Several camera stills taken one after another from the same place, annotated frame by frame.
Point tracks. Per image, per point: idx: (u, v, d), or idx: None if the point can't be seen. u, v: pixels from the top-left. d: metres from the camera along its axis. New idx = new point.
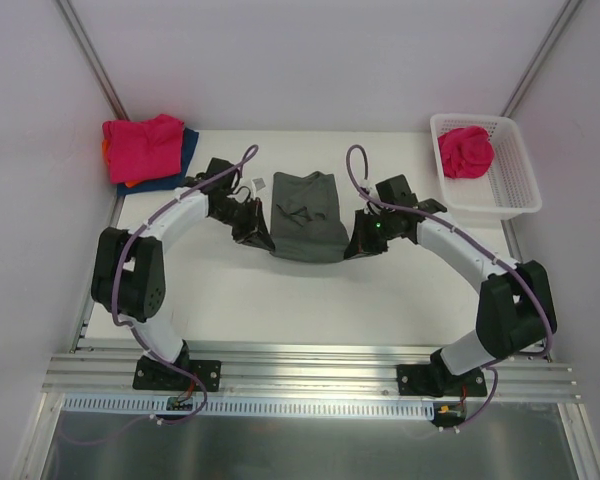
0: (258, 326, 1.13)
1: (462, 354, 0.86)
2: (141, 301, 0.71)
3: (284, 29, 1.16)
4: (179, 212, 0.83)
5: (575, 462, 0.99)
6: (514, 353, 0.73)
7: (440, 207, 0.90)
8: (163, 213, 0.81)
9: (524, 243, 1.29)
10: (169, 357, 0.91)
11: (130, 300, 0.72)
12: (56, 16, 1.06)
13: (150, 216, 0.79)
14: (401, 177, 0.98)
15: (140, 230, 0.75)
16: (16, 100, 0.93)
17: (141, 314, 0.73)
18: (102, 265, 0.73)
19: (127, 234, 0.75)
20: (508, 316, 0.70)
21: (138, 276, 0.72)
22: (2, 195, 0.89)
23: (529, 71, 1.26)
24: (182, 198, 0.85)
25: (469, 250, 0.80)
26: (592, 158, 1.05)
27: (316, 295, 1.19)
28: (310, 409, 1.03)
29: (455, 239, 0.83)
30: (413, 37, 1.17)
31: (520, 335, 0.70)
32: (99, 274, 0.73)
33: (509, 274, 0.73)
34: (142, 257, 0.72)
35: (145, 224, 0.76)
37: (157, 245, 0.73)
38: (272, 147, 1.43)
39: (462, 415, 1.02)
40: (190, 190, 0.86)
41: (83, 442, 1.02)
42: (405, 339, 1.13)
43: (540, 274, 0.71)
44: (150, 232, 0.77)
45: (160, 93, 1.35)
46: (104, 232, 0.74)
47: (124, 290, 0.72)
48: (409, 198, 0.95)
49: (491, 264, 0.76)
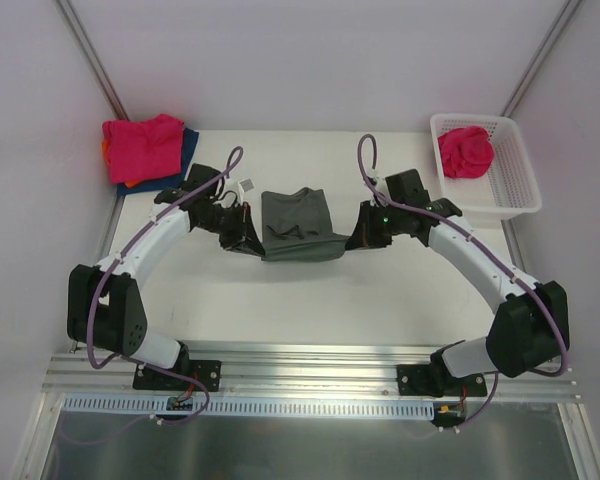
0: (260, 328, 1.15)
1: (463, 358, 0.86)
2: (119, 342, 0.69)
3: (284, 29, 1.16)
4: (156, 236, 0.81)
5: (575, 463, 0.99)
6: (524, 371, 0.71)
7: (455, 211, 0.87)
8: (137, 242, 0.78)
9: (524, 243, 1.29)
10: (166, 364, 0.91)
11: (109, 340, 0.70)
12: (56, 15, 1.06)
13: (123, 248, 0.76)
14: (413, 173, 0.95)
15: (113, 267, 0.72)
16: (16, 99, 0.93)
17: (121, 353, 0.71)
18: (76, 304, 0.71)
19: (99, 270, 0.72)
20: (523, 339, 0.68)
21: (114, 316, 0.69)
22: (2, 194, 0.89)
23: (529, 71, 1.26)
24: (158, 219, 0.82)
25: (488, 264, 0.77)
26: (593, 158, 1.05)
27: (316, 296, 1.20)
28: (310, 409, 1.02)
29: (472, 250, 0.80)
30: (413, 36, 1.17)
31: (533, 357, 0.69)
32: (76, 314, 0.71)
33: (527, 294, 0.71)
34: (117, 300, 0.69)
35: (118, 258, 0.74)
37: (130, 286, 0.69)
38: (272, 147, 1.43)
39: (462, 415, 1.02)
40: (167, 208, 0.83)
41: (83, 442, 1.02)
42: (405, 339, 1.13)
43: (560, 295, 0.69)
44: (123, 267, 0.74)
45: (160, 93, 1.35)
46: (75, 271, 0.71)
47: (100, 332, 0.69)
48: (421, 196, 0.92)
49: (510, 282, 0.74)
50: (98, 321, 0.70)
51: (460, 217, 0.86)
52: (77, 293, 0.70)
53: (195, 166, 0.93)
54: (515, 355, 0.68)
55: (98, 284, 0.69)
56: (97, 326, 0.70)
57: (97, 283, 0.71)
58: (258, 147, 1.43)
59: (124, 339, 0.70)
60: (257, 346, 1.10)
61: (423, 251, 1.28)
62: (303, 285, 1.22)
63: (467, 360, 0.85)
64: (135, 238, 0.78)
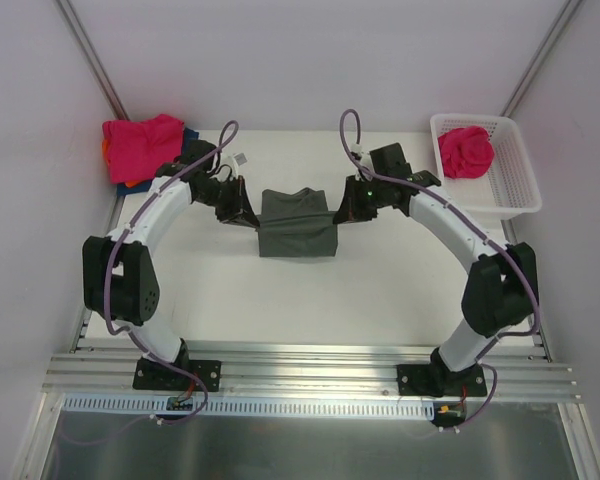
0: (262, 328, 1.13)
1: (458, 351, 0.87)
2: (136, 307, 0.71)
3: (284, 30, 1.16)
4: (159, 207, 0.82)
5: (576, 463, 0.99)
6: (498, 330, 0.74)
7: (435, 182, 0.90)
8: (144, 213, 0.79)
9: (524, 243, 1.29)
10: (166, 357, 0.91)
11: (126, 306, 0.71)
12: (56, 16, 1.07)
13: (132, 219, 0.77)
14: (397, 147, 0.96)
15: (124, 236, 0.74)
16: (17, 100, 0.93)
17: (138, 318, 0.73)
18: (90, 277, 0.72)
19: (110, 241, 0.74)
20: (494, 298, 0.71)
21: (130, 281, 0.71)
22: (3, 195, 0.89)
23: (529, 71, 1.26)
24: (162, 190, 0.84)
25: (463, 228, 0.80)
26: (592, 157, 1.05)
27: (315, 295, 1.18)
28: (310, 409, 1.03)
29: (449, 216, 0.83)
30: (413, 37, 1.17)
31: (504, 316, 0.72)
32: (89, 286, 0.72)
33: (499, 254, 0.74)
34: (131, 265, 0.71)
35: (128, 227, 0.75)
37: (143, 250, 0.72)
38: (273, 147, 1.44)
39: (462, 415, 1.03)
40: (169, 180, 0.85)
41: (83, 442, 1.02)
42: (405, 338, 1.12)
43: (527, 255, 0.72)
44: (134, 236, 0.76)
45: (160, 93, 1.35)
46: (86, 242, 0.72)
47: (117, 299, 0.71)
48: (403, 169, 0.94)
49: (483, 244, 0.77)
50: (114, 289, 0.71)
51: (438, 187, 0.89)
52: (91, 265, 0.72)
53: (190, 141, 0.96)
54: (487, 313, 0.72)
55: (112, 251, 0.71)
56: (114, 294, 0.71)
57: (109, 252, 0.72)
58: (259, 147, 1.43)
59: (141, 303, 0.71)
60: (258, 345, 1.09)
61: (420, 245, 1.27)
62: (303, 284, 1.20)
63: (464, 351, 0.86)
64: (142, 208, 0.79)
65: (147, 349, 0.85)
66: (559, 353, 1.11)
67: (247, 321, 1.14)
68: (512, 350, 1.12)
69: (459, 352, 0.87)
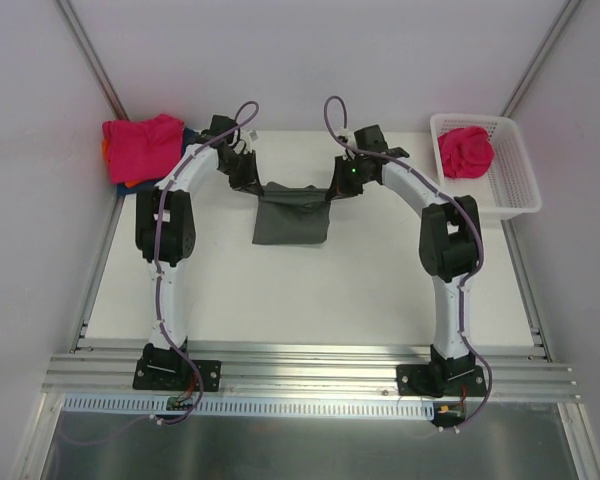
0: (262, 327, 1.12)
1: (443, 331, 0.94)
2: (179, 245, 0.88)
3: (284, 29, 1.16)
4: (196, 166, 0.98)
5: (575, 463, 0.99)
6: (452, 272, 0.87)
7: (404, 153, 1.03)
8: (183, 169, 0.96)
9: (524, 243, 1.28)
10: (174, 342, 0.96)
11: (170, 245, 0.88)
12: (56, 16, 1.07)
13: (176, 172, 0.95)
14: (376, 128, 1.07)
15: (169, 186, 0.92)
16: (16, 100, 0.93)
17: (180, 255, 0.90)
18: (142, 219, 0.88)
19: (158, 192, 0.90)
20: (441, 237, 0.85)
21: (175, 225, 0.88)
22: (3, 195, 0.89)
23: (529, 72, 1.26)
24: (196, 153, 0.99)
25: (419, 186, 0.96)
26: (592, 157, 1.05)
27: (317, 294, 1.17)
28: (310, 409, 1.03)
29: (412, 180, 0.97)
30: (413, 36, 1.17)
31: (451, 256, 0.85)
32: (141, 227, 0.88)
33: (449, 205, 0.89)
34: (177, 210, 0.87)
35: (173, 179, 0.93)
37: (188, 199, 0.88)
38: (273, 146, 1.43)
39: (462, 415, 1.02)
40: (202, 146, 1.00)
41: (82, 442, 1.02)
42: (402, 335, 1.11)
43: (471, 205, 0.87)
44: (177, 186, 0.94)
45: (161, 93, 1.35)
46: (140, 191, 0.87)
47: (164, 238, 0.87)
48: (381, 146, 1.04)
49: (435, 197, 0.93)
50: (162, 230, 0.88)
51: (407, 157, 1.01)
52: (143, 208, 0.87)
53: (214, 116, 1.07)
54: (435, 250, 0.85)
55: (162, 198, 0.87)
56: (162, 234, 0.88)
57: (158, 200, 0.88)
58: (258, 147, 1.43)
59: (183, 243, 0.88)
60: (257, 345, 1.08)
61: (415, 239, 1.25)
62: (303, 282, 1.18)
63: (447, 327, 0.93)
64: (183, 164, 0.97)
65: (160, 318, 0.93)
66: (559, 353, 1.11)
67: (246, 318, 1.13)
68: (513, 350, 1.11)
69: (443, 332, 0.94)
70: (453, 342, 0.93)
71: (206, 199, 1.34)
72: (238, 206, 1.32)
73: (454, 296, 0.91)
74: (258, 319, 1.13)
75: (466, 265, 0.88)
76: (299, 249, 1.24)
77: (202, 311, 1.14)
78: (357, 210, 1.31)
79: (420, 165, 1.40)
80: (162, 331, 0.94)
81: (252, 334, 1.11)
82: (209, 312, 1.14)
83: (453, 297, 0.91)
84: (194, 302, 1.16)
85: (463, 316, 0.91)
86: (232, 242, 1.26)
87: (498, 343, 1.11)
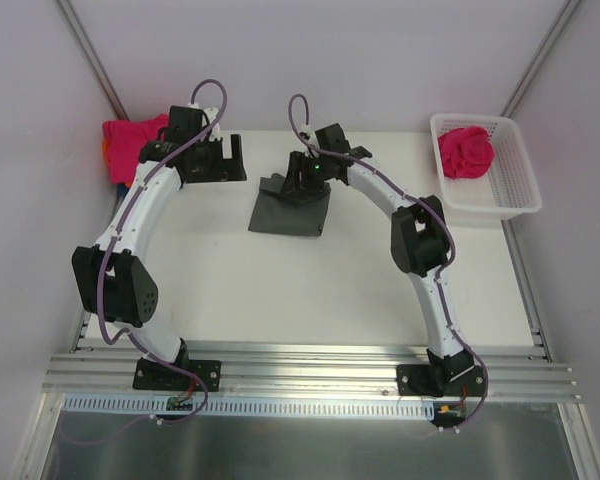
0: (262, 328, 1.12)
1: (435, 331, 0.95)
2: (134, 310, 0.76)
3: (284, 29, 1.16)
4: (147, 201, 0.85)
5: (575, 463, 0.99)
6: (426, 269, 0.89)
7: (367, 153, 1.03)
8: (131, 214, 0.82)
9: (524, 243, 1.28)
10: (167, 359, 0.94)
11: (124, 309, 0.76)
12: (57, 17, 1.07)
13: (119, 223, 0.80)
14: (337, 125, 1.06)
15: (112, 244, 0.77)
16: (17, 100, 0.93)
17: (137, 319, 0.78)
18: (87, 288, 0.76)
19: (99, 251, 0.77)
20: (412, 240, 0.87)
21: (122, 290, 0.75)
22: (2, 194, 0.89)
23: (529, 71, 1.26)
24: (147, 182, 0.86)
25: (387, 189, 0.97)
26: (592, 157, 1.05)
27: (315, 294, 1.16)
28: (310, 409, 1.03)
29: (378, 181, 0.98)
30: (413, 36, 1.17)
31: (422, 254, 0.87)
32: (88, 295, 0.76)
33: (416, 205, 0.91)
34: (121, 276, 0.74)
35: (116, 235, 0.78)
37: (134, 260, 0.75)
38: (273, 146, 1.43)
39: (462, 415, 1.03)
40: (153, 171, 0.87)
41: (83, 442, 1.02)
42: (400, 337, 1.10)
43: (437, 203, 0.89)
44: (122, 241, 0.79)
45: (160, 94, 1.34)
46: (77, 255, 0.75)
47: (115, 304, 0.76)
48: (343, 146, 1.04)
49: (401, 199, 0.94)
50: (109, 298, 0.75)
51: (370, 157, 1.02)
52: (85, 276, 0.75)
53: (173, 110, 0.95)
54: (406, 251, 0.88)
55: (102, 260, 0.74)
56: (111, 301, 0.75)
57: (99, 262, 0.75)
58: (258, 147, 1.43)
59: (139, 305, 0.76)
60: (257, 345, 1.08)
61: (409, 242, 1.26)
62: (303, 282, 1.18)
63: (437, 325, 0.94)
64: (128, 208, 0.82)
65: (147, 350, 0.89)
66: (559, 353, 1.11)
67: (245, 318, 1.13)
68: (512, 349, 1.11)
69: (433, 331, 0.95)
70: (445, 338, 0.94)
71: (207, 198, 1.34)
72: (237, 207, 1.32)
73: (434, 290, 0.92)
74: (257, 319, 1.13)
75: (439, 259, 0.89)
76: (298, 249, 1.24)
77: (203, 311, 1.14)
78: (356, 209, 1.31)
79: (420, 165, 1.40)
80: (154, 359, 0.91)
81: (251, 335, 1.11)
82: (209, 313, 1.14)
83: (433, 292, 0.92)
84: (194, 302, 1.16)
85: (447, 308, 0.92)
86: (230, 243, 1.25)
87: (497, 343, 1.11)
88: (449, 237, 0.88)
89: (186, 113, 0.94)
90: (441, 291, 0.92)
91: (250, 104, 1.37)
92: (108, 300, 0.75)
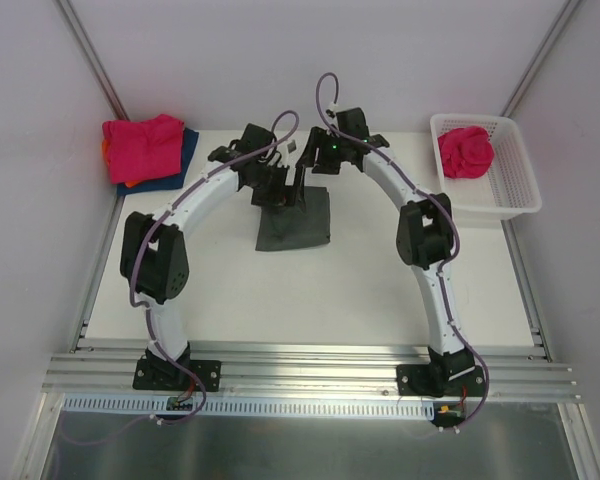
0: (263, 328, 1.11)
1: (435, 328, 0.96)
2: (163, 284, 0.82)
3: (283, 29, 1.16)
4: (204, 195, 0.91)
5: (575, 463, 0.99)
6: (427, 264, 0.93)
7: (384, 142, 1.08)
8: (188, 197, 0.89)
9: (524, 243, 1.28)
10: (171, 356, 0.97)
11: (154, 281, 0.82)
12: (56, 18, 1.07)
13: (175, 201, 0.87)
14: (358, 111, 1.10)
15: (163, 217, 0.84)
16: (15, 100, 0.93)
17: (163, 294, 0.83)
18: (129, 248, 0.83)
19: (151, 219, 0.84)
20: (418, 234, 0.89)
21: (160, 263, 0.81)
22: (2, 194, 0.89)
23: (529, 71, 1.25)
24: (209, 177, 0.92)
25: (398, 180, 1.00)
26: (592, 157, 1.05)
27: (315, 293, 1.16)
28: (310, 409, 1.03)
29: (390, 171, 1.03)
30: (412, 36, 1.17)
31: (426, 248, 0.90)
32: (127, 256, 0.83)
33: (427, 200, 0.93)
34: (164, 249, 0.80)
35: (169, 210, 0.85)
37: (174, 240, 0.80)
38: None
39: (462, 415, 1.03)
40: (218, 169, 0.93)
41: (82, 442, 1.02)
42: (401, 338, 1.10)
43: (445, 201, 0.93)
44: (173, 218, 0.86)
45: (161, 93, 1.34)
46: (129, 216, 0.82)
47: (149, 274, 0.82)
48: (362, 132, 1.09)
49: (412, 193, 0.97)
50: (145, 264, 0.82)
51: (387, 146, 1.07)
52: (131, 237, 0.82)
53: (250, 126, 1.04)
54: (411, 245, 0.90)
55: (148, 232, 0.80)
56: (145, 269, 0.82)
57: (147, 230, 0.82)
58: None
59: (167, 282, 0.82)
60: (256, 345, 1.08)
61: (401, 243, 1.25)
62: (303, 282, 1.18)
63: (438, 320, 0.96)
64: (189, 191, 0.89)
65: (155, 339, 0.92)
66: (559, 353, 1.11)
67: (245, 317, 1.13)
68: (512, 349, 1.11)
69: (435, 329, 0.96)
70: (446, 334, 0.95)
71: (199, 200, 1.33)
72: (239, 208, 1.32)
73: (436, 284, 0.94)
74: (257, 319, 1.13)
75: (441, 254, 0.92)
76: (298, 250, 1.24)
77: (203, 312, 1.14)
78: (356, 208, 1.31)
79: (420, 165, 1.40)
80: (158, 348, 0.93)
81: (251, 336, 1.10)
82: (209, 313, 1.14)
83: (435, 286, 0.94)
84: (195, 302, 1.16)
85: (448, 303, 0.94)
86: (231, 244, 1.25)
87: (498, 343, 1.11)
88: (454, 235, 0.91)
89: (258, 132, 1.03)
90: (443, 285, 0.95)
91: (248, 104, 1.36)
92: (143, 269, 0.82)
